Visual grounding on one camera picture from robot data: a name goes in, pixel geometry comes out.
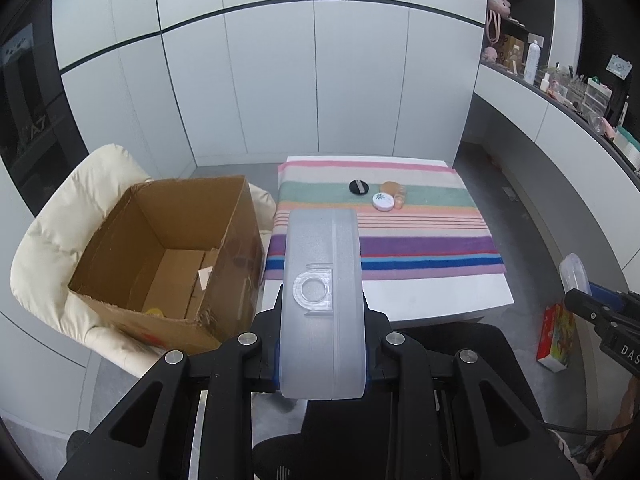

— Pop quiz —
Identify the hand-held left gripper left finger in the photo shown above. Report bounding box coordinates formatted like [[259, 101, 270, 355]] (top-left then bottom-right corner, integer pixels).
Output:
[[57, 296, 284, 480]]

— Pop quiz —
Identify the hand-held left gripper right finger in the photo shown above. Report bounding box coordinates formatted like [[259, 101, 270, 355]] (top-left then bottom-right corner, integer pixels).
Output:
[[363, 295, 581, 480]]

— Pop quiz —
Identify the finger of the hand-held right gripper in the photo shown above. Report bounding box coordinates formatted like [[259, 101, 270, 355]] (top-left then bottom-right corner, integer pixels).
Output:
[[590, 284, 640, 311], [566, 289, 621, 331]]

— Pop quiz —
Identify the translucent plastic lid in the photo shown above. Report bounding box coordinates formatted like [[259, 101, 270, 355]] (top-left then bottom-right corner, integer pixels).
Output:
[[559, 253, 590, 292]]

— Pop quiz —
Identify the translucent plastic container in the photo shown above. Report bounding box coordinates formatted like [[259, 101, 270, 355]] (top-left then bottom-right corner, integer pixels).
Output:
[[278, 208, 368, 401]]

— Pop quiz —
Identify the brown cardboard box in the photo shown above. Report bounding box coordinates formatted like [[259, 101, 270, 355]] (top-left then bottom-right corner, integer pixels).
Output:
[[67, 175, 266, 356]]

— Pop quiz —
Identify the person's right forearm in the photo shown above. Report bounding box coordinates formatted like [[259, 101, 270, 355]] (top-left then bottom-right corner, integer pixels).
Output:
[[612, 377, 640, 456]]

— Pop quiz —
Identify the colourful carton on floor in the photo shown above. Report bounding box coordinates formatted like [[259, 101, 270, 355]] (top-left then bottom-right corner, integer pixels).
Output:
[[536, 304, 576, 372]]

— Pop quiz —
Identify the black office chair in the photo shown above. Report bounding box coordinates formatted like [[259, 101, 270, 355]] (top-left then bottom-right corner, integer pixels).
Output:
[[252, 322, 551, 480]]

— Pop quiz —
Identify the striped colourful cloth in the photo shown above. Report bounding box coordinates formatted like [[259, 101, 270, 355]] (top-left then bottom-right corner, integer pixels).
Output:
[[262, 160, 505, 282]]

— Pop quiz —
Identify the clear drawer organizer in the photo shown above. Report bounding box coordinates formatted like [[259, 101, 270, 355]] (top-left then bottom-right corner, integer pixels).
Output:
[[585, 77, 614, 119]]

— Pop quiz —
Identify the cream padded chair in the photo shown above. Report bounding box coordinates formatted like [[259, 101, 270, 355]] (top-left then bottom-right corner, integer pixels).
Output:
[[10, 144, 277, 378]]

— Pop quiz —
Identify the white spray bottle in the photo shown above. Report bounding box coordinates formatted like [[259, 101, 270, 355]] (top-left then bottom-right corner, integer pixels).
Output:
[[523, 40, 542, 86]]

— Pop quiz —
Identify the brown printed shelf box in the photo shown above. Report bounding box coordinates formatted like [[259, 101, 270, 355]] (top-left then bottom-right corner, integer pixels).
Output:
[[500, 35, 530, 68]]

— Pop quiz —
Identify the dark glass cabinet door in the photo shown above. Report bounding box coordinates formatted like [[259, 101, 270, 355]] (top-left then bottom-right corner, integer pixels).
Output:
[[0, 22, 91, 216]]

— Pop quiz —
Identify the black cable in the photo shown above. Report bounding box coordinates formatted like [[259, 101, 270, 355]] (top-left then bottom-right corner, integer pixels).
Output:
[[542, 421, 632, 435]]

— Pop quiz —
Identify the grey wall plate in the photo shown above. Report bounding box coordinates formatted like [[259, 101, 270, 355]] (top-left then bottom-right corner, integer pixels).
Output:
[[606, 55, 632, 80]]

